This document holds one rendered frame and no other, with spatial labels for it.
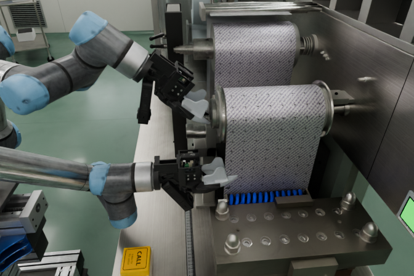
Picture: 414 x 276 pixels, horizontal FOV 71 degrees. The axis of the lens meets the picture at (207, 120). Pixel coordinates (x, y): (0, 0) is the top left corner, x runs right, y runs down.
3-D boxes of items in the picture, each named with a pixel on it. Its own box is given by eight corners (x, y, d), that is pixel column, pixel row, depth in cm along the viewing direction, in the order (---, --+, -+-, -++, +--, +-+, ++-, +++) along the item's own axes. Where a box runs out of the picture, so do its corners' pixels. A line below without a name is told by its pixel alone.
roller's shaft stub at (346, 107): (314, 111, 78) (317, 97, 75) (339, 110, 78) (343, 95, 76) (321, 120, 74) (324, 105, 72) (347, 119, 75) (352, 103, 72)
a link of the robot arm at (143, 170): (137, 199, 72) (140, 176, 79) (156, 198, 72) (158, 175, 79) (133, 176, 68) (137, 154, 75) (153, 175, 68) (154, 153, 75)
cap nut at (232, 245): (223, 241, 67) (223, 228, 64) (238, 240, 67) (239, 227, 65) (225, 255, 64) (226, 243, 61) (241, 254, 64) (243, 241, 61)
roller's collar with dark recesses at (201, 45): (193, 55, 93) (192, 36, 90) (211, 55, 94) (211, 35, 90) (194, 63, 88) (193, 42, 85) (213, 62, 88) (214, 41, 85)
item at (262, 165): (223, 196, 80) (225, 141, 70) (305, 190, 82) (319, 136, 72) (223, 197, 80) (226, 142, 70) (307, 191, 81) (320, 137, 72)
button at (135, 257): (125, 252, 78) (124, 247, 77) (151, 251, 79) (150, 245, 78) (121, 278, 72) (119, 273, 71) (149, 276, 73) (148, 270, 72)
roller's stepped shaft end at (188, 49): (174, 53, 91) (173, 43, 89) (193, 52, 91) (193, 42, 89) (174, 56, 88) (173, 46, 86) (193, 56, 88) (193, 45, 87)
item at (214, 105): (212, 119, 67) (211, 133, 74) (221, 119, 68) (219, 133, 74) (210, 93, 71) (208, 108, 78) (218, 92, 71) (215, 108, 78)
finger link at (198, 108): (222, 115, 68) (191, 91, 66) (206, 132, 71) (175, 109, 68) (222, 109, 71) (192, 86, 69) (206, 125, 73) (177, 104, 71)
